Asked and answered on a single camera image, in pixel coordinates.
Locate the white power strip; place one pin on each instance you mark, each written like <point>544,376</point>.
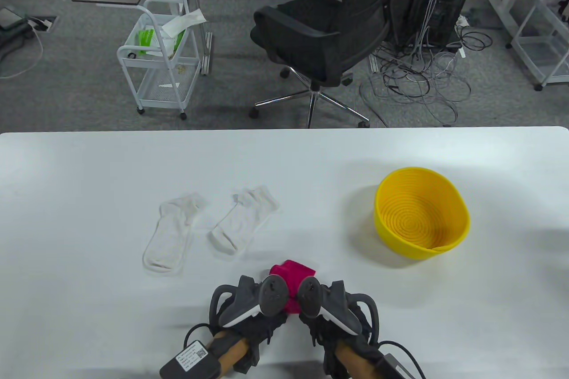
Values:
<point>462,21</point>

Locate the person's left hand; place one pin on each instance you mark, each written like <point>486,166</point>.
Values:
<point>266,328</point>

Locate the white desk leg frame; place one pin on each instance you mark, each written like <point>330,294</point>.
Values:
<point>502,8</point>

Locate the white sock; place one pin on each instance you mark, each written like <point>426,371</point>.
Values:
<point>242,223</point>
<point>171,237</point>

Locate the white metal rack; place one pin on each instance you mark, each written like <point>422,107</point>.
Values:
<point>542,52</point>

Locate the yellow woven basket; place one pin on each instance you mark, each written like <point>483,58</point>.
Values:
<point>422,219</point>

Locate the person's left forearm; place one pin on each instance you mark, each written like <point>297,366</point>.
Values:
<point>231,354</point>

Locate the silver metal stand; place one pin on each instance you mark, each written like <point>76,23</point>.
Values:
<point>207,52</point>

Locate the white paper towel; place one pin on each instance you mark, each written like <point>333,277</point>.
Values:
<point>182,22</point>

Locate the person's right forearm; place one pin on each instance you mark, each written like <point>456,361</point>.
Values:
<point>355,363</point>

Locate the black mesh office chair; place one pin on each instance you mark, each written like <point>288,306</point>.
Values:
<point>311,37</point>

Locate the person's right hand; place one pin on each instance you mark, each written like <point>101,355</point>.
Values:
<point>326,334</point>

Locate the green plastic packet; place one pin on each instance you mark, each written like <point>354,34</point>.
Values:
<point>146,39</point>

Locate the white green wipes pack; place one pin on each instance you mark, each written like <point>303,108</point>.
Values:
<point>171,45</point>

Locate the floor power socket box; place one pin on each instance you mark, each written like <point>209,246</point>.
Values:
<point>42,23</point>

